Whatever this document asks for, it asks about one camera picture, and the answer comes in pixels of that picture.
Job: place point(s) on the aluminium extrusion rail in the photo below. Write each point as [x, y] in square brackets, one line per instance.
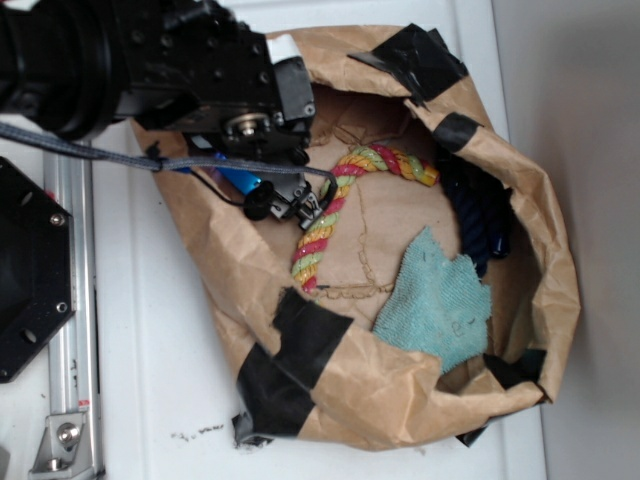
[74, 384]

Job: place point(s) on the teal terry cloth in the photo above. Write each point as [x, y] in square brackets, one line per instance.
[438, 305]

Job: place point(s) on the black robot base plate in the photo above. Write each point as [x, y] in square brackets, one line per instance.
[36, 275]

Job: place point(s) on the grey metal corner bracket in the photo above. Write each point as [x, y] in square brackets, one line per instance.
[65, 449]

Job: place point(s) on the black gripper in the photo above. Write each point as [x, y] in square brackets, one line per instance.
[192, 67]

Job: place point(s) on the brown paper bag bin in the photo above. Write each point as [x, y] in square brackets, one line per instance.
[401, 125]

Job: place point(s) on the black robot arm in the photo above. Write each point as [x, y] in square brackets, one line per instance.
[62, 68]

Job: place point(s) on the blue rectangular block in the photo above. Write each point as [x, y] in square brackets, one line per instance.
[242, 181]

